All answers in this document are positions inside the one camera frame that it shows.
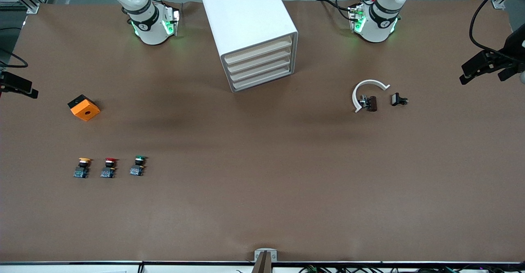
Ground green push button switch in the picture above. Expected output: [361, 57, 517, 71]
[130, 155, 146, 177]

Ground orange box with hole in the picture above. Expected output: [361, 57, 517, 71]
[67, 94, 101, 122]

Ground white curved pipe clamp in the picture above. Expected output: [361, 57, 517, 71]
[352, 79, 390, 113]

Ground brown table cover sheet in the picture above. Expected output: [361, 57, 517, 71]
[0, 0, 525, 263]

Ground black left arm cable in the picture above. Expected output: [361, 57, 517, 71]
[469, 0, 523, 56]

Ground yellow push button switch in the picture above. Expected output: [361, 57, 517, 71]
[73, 157, 92, 179]

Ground red push button switch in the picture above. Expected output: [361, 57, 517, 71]
[100, 157, 119, 179]

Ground black base cable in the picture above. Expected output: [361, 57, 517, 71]
[317, 0, 354, 19]

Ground aluminium table edge rail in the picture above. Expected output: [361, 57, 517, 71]
[0, 260, 525, 273]

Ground black and green cable bundle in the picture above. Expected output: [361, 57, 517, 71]
[299, 265, 509, 273]

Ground metal table edge bracket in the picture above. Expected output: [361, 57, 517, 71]
[254, 248, 278, 262]

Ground grey camera mast profile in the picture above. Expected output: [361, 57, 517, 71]
[251, 251, 273, 273]

